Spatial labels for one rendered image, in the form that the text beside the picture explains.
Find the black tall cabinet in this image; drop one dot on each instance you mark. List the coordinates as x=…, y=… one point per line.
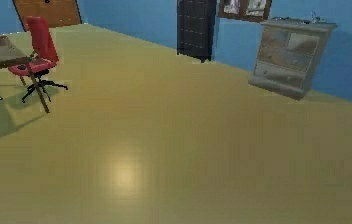
x=195, y=28

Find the brown framed picture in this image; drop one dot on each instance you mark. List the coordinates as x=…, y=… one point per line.
x=244, y=9

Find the grey chest of drawers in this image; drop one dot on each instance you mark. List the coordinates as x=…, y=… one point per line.
x=289, y=56

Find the red office chair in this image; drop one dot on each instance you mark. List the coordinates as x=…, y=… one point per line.
x=41, y=43

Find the brown wooden door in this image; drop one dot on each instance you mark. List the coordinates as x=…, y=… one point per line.
x=50, y=11

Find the small dark metal object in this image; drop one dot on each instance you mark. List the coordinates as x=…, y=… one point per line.
x=314, y=17

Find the brown wooden table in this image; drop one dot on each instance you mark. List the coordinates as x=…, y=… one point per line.
x=0, y=53

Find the small brown box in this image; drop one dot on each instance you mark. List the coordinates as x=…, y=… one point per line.
x=0, y=40

